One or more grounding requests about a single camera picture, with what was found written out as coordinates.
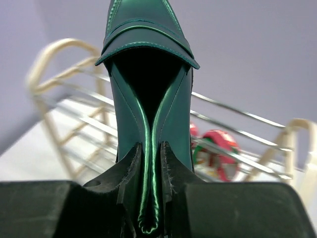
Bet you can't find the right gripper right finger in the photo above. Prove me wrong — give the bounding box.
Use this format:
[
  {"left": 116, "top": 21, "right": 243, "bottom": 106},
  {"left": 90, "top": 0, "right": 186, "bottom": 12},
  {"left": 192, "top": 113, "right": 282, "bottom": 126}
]
[{"left": 160, "top": 142, "right": 309, "bottom": 238}]

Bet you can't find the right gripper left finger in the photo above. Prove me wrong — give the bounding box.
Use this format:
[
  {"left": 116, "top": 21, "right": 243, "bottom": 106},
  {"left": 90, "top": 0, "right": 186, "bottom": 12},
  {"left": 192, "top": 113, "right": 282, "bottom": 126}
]
[{"left": 0, "top": 143, "right": 142, "bottom": 238}]

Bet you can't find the green loafer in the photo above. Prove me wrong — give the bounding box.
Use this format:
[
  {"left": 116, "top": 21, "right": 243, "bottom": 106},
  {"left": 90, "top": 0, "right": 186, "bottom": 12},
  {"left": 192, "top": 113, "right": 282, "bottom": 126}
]
[{"left": 96, "top": 0, "right": 199, "bottom": 238}]

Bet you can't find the pink kids sandal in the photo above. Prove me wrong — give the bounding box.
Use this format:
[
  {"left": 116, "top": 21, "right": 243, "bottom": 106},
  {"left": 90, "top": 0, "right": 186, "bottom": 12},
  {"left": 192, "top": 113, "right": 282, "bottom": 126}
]
[
  {"left": 190, "top": 122, "right": 199, "bottom": 137},
  {"left": 193, "top": 129, "right": 240, "bottom": 182}
]

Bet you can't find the cream and chrome shoe shelf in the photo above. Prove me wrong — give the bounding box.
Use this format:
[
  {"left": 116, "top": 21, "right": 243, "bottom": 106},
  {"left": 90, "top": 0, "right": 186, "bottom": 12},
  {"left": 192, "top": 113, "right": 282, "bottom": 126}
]
[{"left": 27, "top": 38, "right": 317, "bottom": 204}]

